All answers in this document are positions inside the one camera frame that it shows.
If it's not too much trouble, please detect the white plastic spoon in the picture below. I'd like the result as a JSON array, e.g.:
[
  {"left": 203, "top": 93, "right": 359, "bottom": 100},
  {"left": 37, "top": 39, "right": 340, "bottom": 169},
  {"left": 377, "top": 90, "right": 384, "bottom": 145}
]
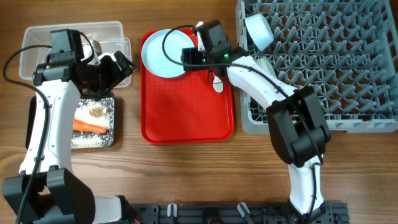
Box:
[{"left": 208, "top": 70, "right": 224, "bottom": 93}]

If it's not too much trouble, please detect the light blue plate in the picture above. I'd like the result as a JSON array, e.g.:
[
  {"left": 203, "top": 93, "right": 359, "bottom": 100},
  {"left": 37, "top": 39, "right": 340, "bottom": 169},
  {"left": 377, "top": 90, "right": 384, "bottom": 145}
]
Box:
[{"left": 141, "top": 29, "right": 195, "bottom": 78}]

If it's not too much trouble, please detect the white rice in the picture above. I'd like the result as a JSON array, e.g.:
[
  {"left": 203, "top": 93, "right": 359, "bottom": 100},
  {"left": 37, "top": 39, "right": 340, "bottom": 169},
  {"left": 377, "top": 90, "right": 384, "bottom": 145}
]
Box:
[{"left": 70, "top": 98, "right": 114, "bottom": 149}]

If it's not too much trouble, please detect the brown food scrap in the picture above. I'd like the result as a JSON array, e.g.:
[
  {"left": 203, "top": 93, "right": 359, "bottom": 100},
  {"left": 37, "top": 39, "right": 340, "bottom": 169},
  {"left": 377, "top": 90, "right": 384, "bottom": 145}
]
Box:
[{"left": 89, "top": 108, "right": 107, "bottom": 118}]

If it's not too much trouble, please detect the green bowl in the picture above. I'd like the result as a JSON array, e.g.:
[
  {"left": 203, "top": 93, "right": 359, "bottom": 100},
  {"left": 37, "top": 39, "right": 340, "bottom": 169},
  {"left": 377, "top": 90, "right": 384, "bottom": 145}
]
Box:
[{"left": 256, "top": 58, "right": 276, "bottom": 77}]

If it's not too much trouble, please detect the light blue bowl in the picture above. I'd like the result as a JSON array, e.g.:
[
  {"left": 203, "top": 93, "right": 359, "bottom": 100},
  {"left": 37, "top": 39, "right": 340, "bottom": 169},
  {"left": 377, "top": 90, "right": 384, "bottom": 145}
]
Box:
[{"left": 244, "top": 14, "right": 274, "bottom": 51}]

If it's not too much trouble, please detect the orange carrot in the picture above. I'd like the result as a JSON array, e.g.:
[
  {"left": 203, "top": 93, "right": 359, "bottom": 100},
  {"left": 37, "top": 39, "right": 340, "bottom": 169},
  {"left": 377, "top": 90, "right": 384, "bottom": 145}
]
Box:
[{"left": 73, "top": 119, "right": 108, "bottom": 134}]

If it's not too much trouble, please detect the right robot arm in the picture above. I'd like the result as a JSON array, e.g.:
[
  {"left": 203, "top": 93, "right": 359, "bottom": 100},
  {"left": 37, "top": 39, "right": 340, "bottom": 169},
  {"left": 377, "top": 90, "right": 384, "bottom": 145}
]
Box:
[{"left": 180, "top": 47, "right": 331, "bottom": 223}]

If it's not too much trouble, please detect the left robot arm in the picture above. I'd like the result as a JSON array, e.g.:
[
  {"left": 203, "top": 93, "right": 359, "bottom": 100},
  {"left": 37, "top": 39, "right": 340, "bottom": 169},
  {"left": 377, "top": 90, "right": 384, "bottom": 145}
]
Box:
[{"left": 2, "top": 50, "right": 139, "bottom": 223}]

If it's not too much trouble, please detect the grey dishwasher rack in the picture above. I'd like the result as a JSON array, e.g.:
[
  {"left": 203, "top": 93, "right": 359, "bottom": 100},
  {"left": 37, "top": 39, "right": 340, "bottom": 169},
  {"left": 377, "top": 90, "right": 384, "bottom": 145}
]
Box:
[{"left": 235, "top": 0, "right": 397, "bottom": 133}]

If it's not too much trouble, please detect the clear plastic bin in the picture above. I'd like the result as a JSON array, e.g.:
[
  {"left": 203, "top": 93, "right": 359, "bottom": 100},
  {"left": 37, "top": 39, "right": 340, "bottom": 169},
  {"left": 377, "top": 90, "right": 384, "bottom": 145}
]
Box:
[{"left": 19, "top": 21, "right": 133, "bottom": 82}]

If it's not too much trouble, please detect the black tray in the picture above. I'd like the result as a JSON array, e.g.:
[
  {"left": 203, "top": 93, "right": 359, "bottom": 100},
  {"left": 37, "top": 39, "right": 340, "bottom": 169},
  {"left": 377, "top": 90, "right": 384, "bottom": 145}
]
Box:
[{"left": 25, "top": 93, "right": 116, "bottom": 150}]

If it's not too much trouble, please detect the red serving tray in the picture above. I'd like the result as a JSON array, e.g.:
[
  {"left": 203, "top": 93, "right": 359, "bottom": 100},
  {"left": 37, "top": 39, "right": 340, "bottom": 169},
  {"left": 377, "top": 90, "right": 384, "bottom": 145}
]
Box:
[{"left": 140, "top": 65, "right": 235, "bottom": 144}]

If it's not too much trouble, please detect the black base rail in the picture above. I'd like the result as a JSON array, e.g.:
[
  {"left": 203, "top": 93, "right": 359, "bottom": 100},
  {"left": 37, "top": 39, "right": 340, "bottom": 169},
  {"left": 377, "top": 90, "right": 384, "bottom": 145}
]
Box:
[{"left": 128, "top": 202, "right": 350, "bottom": 224}]

